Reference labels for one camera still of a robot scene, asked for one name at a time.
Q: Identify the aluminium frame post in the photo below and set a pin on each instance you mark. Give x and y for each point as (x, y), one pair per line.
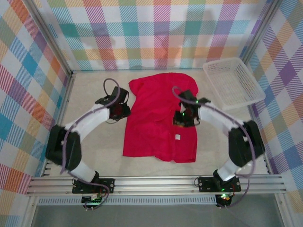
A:
(260, 30)
(49, 35)

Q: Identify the red t-shirt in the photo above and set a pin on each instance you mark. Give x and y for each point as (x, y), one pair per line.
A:
(151, 118)

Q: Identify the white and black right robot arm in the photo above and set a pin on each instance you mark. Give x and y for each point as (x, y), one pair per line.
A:
(217, 118)

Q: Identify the white garment label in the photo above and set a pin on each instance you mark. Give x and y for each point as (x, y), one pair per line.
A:
(177, 137)

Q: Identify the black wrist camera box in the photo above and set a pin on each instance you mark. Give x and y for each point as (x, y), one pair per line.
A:
(181, 118)
(120, 113)

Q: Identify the controller board with green light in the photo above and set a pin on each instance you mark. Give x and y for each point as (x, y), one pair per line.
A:
(93, 201)
(223, 199)

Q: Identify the aluminium mounting rail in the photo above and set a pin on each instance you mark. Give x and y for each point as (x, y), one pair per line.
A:
(154, 184)

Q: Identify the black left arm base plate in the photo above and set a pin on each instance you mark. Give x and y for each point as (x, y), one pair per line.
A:
(106, 185)

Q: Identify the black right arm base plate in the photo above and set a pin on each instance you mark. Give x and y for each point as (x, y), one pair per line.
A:
(206, 184)

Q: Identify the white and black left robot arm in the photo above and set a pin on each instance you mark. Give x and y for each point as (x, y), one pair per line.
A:
(94, 120)

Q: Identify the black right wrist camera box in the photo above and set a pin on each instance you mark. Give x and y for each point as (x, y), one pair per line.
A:
(181, 118)

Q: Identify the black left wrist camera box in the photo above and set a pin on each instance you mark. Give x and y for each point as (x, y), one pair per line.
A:
(120, 113)

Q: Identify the white perforated plastic basket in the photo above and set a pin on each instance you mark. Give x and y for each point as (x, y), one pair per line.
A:
(234, 80)

